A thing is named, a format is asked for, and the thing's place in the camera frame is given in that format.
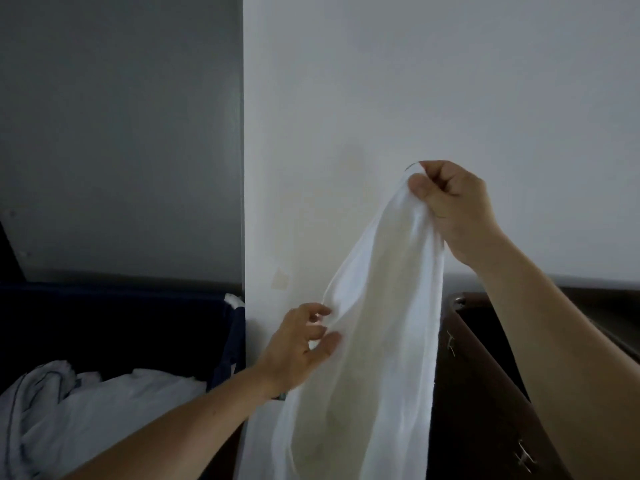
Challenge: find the white pillowcase black piping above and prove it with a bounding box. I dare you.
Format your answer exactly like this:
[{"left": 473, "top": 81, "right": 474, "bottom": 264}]
[{"left": 0, "top": 359, "right": 209, "bottom": 480}]

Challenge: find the navy laundry hamper white frame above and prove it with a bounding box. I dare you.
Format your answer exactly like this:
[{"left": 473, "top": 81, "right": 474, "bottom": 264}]
[{"left": 0, "top": 279, "right": 247, "bottom": 395}]

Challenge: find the person's right hand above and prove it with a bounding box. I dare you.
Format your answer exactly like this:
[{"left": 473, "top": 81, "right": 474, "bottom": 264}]
[{"left": 407, "top": 159, "right": 506, "bottom": 269}]

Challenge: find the grey door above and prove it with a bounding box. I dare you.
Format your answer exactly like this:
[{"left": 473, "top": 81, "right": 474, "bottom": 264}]
[{"left": 0, "top": 0, "right": 246, "bottom": 287}]

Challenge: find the person's right forearm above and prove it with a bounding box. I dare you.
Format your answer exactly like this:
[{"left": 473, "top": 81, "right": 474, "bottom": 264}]
[{"left": 469, "top": 239, "right": 640, "bottom": 480}]

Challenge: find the brown housekeeping cart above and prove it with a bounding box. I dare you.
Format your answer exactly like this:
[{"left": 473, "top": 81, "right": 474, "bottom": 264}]
[{"left": 427, "top": 287, "right": 640, "bottom": 480}]

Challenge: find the person's left hand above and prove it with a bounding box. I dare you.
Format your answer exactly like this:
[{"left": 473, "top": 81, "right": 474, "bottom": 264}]
[{"left": 255, "top": 302, "right": 343, "bottom": 401}]

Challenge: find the person's left forearm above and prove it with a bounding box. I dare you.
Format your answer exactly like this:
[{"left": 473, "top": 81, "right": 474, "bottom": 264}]
[{"left": 65, "top": 367, "right": 281, "bottom": 480}]

